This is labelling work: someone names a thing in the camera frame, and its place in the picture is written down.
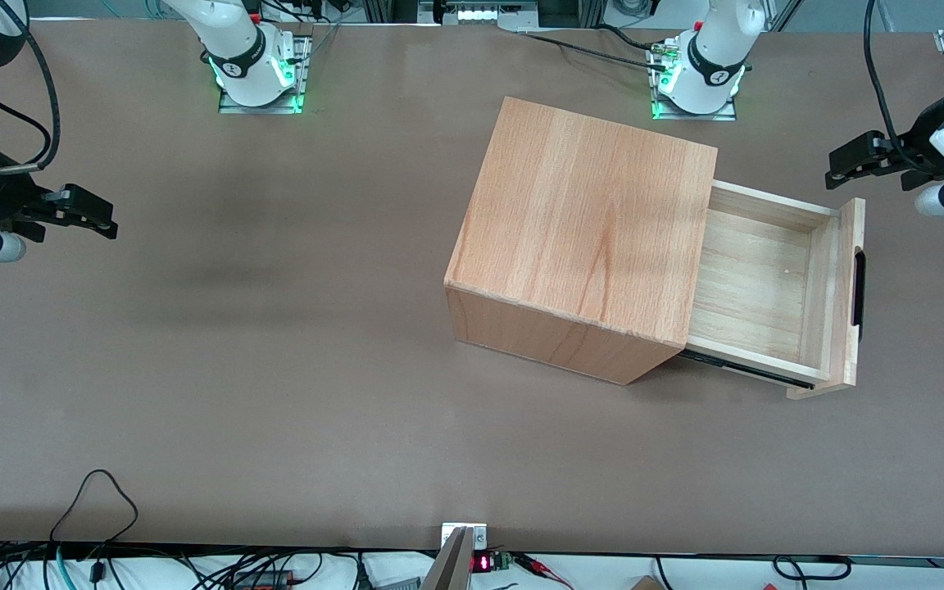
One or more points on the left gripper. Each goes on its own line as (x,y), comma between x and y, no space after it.
(920,131)

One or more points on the light wooden drawer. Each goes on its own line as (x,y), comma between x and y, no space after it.
(751,279)

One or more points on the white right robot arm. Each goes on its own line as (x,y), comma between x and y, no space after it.
(238,78)

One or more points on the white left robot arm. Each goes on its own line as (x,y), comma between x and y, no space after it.
(710,78)

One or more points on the light wooden drawer cabinet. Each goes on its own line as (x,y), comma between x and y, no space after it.
(578,221)

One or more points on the lit white power strip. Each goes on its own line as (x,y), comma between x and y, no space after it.
(484,12)

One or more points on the black and orange device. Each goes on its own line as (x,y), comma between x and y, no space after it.
(263,580)

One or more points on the brown cardboard box corner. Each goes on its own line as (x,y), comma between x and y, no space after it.
(644,584)

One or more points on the tan cardboard strip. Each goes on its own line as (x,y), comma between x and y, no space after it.
(449,569)

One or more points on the red LED display module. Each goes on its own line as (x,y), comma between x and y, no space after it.
(484,563)

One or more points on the black drawer slide rail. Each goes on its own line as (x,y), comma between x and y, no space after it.
(746,370)

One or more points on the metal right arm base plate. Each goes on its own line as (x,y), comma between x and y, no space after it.
(301,78)

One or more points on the silver camera mount bracket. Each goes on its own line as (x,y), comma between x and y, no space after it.
(449,533)

